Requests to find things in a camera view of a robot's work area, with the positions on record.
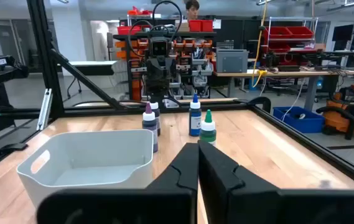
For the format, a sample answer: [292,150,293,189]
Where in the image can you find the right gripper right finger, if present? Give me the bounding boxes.
[198,139,354,224]

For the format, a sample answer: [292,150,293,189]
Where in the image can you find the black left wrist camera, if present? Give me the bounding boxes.
[149,36,170,58]

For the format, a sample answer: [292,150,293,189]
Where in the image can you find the white floor cable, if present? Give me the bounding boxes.
[281,77,305,122]

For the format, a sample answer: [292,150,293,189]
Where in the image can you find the black desk monitor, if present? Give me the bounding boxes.
[332,24,354,42]

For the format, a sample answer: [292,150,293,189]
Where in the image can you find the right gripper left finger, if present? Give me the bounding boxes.
[36,142,200,224]

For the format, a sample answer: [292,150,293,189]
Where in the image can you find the large black food coloring bottle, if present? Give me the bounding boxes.
[150,101,162,137]

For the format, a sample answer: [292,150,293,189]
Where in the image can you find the parts rack orange drawers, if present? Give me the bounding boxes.
[113,30,217,101]

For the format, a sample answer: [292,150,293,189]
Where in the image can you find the wooden workbench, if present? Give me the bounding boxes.
[213,68,354,112]

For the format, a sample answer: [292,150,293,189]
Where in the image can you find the orange shop vacuum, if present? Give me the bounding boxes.
[315,84,354,141]

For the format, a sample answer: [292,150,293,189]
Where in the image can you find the white plastic bin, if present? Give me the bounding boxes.
[16,129,155,208]

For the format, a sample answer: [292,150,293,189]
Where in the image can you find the grey metal box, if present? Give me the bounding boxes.
[215,49,249,74]

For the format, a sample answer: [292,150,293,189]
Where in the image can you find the wire shelf rack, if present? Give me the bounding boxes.
[262,17,319,63]

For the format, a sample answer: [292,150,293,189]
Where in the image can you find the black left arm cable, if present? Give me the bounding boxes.
[151,0,184,42]

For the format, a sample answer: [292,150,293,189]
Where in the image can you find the black frame clamp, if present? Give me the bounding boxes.
[247,96,272,113]
[0,142,29,157]

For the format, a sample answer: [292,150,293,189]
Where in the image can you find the yellow hanging cable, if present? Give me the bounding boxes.
[251,0,268,88]

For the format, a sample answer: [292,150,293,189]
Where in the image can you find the large green food coloring bottle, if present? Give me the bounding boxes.
[199,109,217,147]

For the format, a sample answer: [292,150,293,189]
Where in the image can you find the large blue food coloring bottle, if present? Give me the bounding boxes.
[189,93,202,137]

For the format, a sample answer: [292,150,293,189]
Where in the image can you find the person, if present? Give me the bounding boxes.
[185,0,200,21]

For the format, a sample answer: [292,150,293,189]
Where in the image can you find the silver metal bracket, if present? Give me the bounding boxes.
[36,88,54,131]

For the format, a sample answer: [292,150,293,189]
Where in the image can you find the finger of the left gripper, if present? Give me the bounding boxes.
[159,79,171,102]
[147,79,161,102]

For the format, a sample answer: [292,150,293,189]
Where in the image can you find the white table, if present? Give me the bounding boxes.
[67,60,119,99]

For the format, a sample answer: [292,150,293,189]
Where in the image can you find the large violet food coloring bottle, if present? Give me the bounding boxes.
[141,101,159,153]

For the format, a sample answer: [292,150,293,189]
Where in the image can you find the blue storage bin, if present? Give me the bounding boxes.
[272,106,325,134]

